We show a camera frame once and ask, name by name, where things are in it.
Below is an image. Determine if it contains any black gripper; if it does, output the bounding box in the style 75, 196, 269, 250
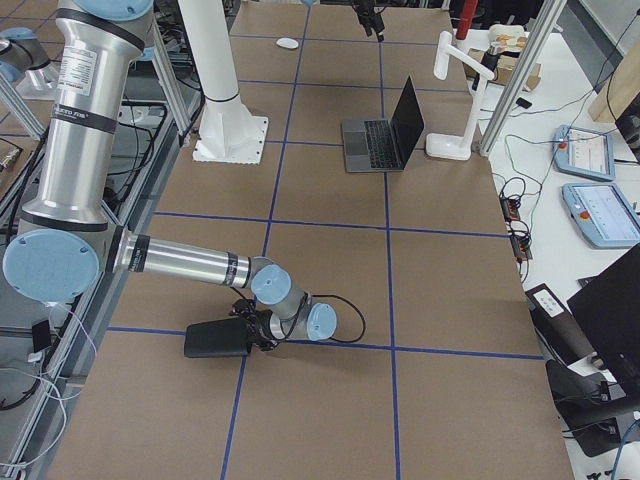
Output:
352, 0, 385, 41
247, 310, 273, 349

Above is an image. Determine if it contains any black mouse pad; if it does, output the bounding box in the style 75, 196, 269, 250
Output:
183, 317, 251, 358

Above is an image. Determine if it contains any grey laptop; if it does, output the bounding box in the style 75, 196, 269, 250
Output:
341, 77, 424, 173

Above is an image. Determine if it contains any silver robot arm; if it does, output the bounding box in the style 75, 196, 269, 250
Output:
1, 1, 385, 100
2, 1, 337, 356

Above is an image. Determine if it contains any white computer mouse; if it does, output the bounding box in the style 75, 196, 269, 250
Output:
276, 37, 299, 50

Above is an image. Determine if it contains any white desk lamp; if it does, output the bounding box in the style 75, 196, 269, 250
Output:
424, 30, 497, 161

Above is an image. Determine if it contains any red cylinder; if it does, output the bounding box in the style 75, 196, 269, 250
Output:
456, 0, 478, 40

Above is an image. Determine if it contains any cardboard box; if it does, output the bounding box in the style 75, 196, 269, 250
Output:
468, 49, 541, 91

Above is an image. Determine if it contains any upper teach pendant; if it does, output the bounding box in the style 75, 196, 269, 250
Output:
553, 124, 615, 181

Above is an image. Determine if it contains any teach pendant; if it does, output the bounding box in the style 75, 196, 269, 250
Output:
562, 182, 639, 249
553, 124, 615, 181

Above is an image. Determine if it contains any black device with white label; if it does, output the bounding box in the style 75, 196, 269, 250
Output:
525, 283, 596, 364

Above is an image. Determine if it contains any lower teach pendant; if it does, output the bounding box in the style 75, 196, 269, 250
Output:
562, 182, 639, 249

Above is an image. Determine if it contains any black monitor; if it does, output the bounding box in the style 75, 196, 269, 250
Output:
568, 246, 639, 394

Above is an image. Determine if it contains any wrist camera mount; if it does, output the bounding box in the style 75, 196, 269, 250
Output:
229, 298, 256, 319

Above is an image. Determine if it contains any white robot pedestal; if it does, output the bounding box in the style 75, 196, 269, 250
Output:
179, 0, 269, 165

